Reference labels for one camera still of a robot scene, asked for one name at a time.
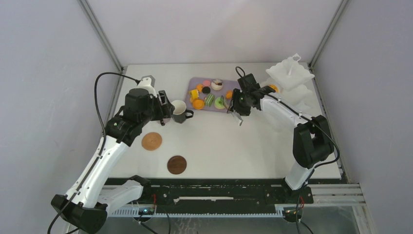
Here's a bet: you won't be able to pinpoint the white chocolate drizzled donut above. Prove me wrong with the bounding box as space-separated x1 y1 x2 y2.
210 79 223 91

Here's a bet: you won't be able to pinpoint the woven rattan coaster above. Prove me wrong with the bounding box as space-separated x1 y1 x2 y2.
141 132 163 151

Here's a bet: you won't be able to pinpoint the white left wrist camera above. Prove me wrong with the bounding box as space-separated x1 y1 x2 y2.
137 75 157 97

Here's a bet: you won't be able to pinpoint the orange egg tart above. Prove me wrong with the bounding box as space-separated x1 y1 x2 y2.
192 99 205 110

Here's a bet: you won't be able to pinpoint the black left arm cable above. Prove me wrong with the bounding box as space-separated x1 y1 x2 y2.
94 72 143 137

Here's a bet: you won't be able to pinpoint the aluminium frame post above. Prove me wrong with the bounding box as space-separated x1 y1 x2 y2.
77 0 124 72
308 0 351 67

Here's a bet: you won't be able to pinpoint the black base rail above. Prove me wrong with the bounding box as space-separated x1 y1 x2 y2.
126 178 314 216

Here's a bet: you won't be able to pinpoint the aluminium frame post left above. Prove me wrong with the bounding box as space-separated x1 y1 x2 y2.
77 0 124 72

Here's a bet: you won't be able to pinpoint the black mug white inside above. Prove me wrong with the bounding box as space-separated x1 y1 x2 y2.
171 100 194 124

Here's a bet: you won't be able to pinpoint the yellow cheese cake wedge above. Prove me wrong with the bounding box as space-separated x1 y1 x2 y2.
189 89 199 100

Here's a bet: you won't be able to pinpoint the green striped cake slice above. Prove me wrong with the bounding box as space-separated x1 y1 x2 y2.
204 93 215 107

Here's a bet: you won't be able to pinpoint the white three tier stand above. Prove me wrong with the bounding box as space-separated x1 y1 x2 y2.
260 54 315 132

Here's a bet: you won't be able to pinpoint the dark wooden round coaster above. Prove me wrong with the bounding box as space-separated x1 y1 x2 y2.
167 156 187 175

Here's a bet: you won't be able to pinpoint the purple mug black handle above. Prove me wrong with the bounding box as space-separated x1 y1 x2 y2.
159 117 171 126

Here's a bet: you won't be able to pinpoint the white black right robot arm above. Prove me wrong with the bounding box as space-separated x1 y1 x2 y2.
229 74 339 203

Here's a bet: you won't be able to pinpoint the pink macaron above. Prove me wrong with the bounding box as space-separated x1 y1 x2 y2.
202 79 211 87

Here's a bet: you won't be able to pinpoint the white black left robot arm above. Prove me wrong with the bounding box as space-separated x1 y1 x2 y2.
51 88 174 234

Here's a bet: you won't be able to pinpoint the steel white serving tongs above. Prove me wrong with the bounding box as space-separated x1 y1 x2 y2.
221 96 243 126

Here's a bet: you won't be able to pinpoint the black sandwich cookie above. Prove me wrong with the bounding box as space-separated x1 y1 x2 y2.
202 87 211 95

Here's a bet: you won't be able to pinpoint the aluminium frame post right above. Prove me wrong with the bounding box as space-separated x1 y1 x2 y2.
308 0 351 67

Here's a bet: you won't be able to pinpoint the lavender serving tray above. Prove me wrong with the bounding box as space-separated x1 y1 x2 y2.
184 77 240 113

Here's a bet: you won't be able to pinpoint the orange star cookie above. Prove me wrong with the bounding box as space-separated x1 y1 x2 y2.
196 84 204 93

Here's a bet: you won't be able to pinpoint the yellow frosted donut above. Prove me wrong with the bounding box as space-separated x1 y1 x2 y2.
269 84 279 93

